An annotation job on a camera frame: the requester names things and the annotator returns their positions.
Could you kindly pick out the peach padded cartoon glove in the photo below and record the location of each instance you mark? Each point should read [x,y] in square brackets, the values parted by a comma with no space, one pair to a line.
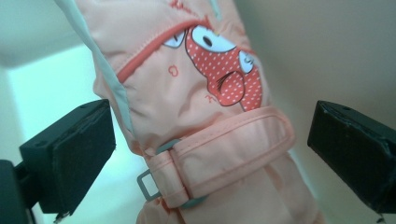
[186,124]

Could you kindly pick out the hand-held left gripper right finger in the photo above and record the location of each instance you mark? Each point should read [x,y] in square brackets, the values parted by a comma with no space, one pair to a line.
[355,149]

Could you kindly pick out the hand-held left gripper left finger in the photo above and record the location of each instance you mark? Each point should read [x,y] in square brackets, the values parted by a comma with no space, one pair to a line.
[71,155]

